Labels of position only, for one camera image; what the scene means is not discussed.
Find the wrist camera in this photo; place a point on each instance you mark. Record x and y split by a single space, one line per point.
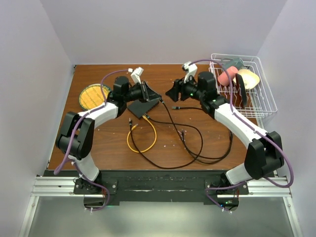
190 69
135 74

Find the white wire dish rack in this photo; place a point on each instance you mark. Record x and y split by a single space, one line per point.
252 95

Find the aluminium frame rail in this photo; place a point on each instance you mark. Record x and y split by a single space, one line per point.
62 185

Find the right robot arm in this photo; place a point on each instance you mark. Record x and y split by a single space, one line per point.
263 155

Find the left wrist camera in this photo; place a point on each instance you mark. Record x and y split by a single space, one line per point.
135 74

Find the pink cup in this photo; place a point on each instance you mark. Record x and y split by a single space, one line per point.
226 77

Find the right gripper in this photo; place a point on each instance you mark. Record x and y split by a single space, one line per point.
178 87

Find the dark brown plate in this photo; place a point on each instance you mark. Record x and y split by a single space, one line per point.
241 86

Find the grey-green mug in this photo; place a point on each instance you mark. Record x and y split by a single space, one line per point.
236 62

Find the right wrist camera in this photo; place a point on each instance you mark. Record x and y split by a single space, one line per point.
190 69

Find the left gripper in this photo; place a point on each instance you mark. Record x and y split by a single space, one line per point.
147 95

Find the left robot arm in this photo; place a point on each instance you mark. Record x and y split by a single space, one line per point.
75 138

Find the cream bowl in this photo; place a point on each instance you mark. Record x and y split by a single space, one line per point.
250 79

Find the yellow woven plate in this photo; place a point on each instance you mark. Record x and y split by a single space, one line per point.
91 97

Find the black network switch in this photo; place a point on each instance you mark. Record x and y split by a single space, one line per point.
138 109

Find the black cable teal plugs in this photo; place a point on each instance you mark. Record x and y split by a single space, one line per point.
202 159

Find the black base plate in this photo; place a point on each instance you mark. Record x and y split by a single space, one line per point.
158 186

